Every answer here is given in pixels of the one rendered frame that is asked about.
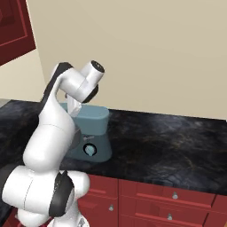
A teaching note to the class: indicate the blue stand mixer head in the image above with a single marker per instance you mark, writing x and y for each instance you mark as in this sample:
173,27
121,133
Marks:
93,119

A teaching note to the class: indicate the dark red wall cupboard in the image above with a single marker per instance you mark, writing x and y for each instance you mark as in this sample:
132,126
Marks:
14,29

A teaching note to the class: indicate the red cupboard door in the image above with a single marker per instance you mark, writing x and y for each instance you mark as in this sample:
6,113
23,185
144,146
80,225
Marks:
99,214

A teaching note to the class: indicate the silver round knob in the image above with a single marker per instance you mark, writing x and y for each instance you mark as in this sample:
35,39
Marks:
111,208
169,217
175,195

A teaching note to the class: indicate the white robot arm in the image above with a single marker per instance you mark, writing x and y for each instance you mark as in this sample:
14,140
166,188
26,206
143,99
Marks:
47,139

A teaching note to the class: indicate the blue stand mixer base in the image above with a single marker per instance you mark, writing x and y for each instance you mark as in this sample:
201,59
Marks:
102,149

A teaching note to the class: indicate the red cupboard panel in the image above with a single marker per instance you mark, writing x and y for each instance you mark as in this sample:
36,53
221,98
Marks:
218,214

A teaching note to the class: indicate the pale blue mixer knob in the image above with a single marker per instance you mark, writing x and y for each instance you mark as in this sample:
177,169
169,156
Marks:
90,150

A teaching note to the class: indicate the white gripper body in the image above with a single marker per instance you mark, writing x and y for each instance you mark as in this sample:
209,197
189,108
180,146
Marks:
74,107

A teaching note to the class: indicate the red drawer front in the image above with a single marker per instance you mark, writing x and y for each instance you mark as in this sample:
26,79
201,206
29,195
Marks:
147,189
142,211
103,184

